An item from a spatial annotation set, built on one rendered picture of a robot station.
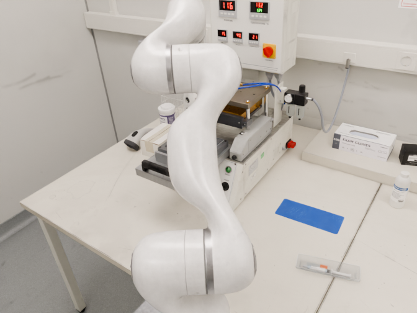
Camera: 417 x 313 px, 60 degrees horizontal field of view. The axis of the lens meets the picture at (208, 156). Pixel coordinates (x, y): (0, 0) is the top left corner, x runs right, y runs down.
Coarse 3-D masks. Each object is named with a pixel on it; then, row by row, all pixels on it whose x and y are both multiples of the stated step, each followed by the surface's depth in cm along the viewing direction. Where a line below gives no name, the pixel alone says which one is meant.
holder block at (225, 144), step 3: (225, 141) 133; (165, 144) 134; (222, 144) 131; (225, 144) 132; (159, 147) 132; (162, 147) 132; (165, 147) 132; (219, 147) 130; (222, 147) 131; (225, 147) 133; (159, 150) 132; (162, 150) 131; (165, 150) 130; (219, 150) 130; (222, 150) 132; (219, 153) 130
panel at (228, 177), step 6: (222, 162) 136; (228, 162) 135; (234, 162) 134; (222, 168) 137; (234, 168) 134; (222, 174) 137; (228, 174) 135; (234, 174) 134; (222, 180) 137; (228, 180) 136; (228, 186) 135; (228, 192) 136; (228, 198) 136
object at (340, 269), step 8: (304, 256) 114; (312, 256) 114; (304, 264) 112; (312, 264) 112; (320, 264) 111; (328, 264) 111; (336, 264) 111; (344, 264) 111; (328, 272) 109; (336, 272) 108; (344, 272) 108; (352, 272) 108
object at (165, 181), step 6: (228, 144) 136; (156, 150) 128; (228, 150) 133; (156, 156) 128; (162, 156) 126; (222, 156) 131; (156, 162) 129; (162, 162) 128; (138, 168) 126; (138, 174) 127; (144, 174) 125; (150, 174) 123; (156, 174) 122; (150, 180) 125; (156, 180) 122; (162, 180) 121; (168, 180) 119; (168, 186) 120
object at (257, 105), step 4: (260, 100) 146; (256, 104) 144; (260, 104) 147; (224, 108) 142; (228, 108) 141; (232, 108) 141; (236, 108) 141; (240, 108) 141; (252, 108) 142; (256, 108) 146; (260, 108) 148; (228, 112) 139; (232, 112) 138; (236, 112) 138; (240, 112) 137; (244, 112) 138; (252, 112) 144; (244, 116) 139
